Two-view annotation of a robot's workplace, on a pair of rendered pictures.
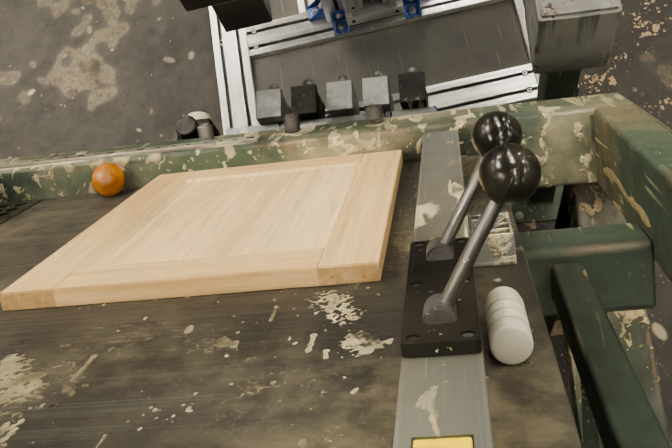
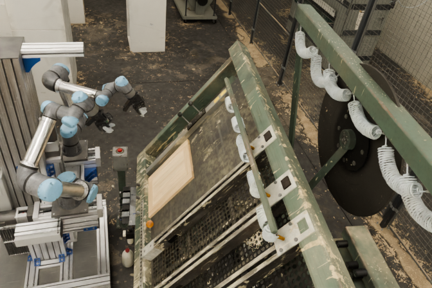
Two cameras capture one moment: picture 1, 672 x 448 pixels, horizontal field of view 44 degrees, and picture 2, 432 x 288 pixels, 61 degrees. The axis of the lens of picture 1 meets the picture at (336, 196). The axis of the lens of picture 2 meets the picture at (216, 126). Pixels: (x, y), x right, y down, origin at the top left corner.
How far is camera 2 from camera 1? 2.38 m
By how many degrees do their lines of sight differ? 67
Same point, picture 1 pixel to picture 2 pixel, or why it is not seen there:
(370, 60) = (83, 245)
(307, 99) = (126, 206)
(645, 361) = not seen: hidden behind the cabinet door
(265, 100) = (124, 214)
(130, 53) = not seen: outside the picture
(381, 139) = (146, 180)
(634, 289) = not seen: hidden behind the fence
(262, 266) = (187, 150)
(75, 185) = (148, 234)
